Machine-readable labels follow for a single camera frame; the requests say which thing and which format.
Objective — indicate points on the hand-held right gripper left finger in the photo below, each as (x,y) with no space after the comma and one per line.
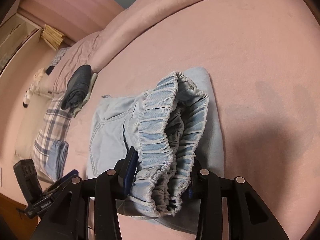
(130,172)

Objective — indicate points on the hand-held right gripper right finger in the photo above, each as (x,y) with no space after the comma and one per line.
(207,180)

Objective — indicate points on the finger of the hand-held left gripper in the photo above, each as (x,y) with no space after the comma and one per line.
(68,176)

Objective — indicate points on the light blue strawberry print pants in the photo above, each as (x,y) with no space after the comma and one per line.
(160,120)

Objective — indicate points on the blue folded jeans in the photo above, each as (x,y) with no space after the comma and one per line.
(58,155)

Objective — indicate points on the dark wooden nightstand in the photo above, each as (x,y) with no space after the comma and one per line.
(12,217)

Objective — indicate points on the plaid pillow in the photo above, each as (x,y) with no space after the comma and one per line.
(50,127)

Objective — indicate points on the dark folded jeans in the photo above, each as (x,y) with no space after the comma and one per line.
(77,85)

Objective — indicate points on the white stuffed toy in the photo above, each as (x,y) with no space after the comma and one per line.
(35,85)

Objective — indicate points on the small dark cloth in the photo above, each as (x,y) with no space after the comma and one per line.
(50,69)

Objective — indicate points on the pink pillow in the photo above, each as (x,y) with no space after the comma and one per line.
(72,57)

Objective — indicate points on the striped pillow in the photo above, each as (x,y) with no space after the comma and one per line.
(60,55)

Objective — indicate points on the yellow cloth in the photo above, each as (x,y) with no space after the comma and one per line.
(53,37)

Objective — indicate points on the wooden shelf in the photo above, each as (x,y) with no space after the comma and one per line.
(17,37)

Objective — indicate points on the pink duvet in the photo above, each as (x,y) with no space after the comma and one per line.
(175,12)

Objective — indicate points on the pink curtain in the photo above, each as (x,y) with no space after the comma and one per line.
(62,5)

